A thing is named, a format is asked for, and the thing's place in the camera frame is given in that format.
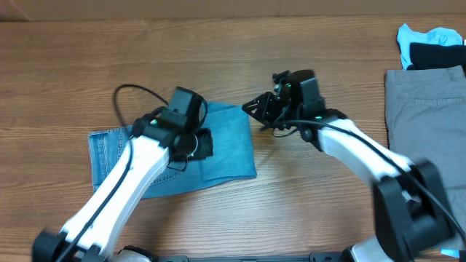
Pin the light blue denim jeans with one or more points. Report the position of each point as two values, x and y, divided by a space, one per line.
232 157

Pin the light blue cloth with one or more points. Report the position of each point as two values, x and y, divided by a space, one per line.
444 37

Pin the grey trousers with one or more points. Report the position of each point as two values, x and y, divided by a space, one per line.
425 116

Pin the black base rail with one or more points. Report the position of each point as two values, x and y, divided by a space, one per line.
312 257

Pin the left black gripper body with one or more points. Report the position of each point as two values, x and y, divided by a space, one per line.
203 147

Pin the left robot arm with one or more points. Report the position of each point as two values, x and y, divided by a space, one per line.
170 133

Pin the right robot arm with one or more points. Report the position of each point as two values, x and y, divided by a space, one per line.
411 209

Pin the black garment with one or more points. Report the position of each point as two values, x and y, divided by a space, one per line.
433 56

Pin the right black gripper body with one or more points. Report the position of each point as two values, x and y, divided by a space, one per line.
273 113

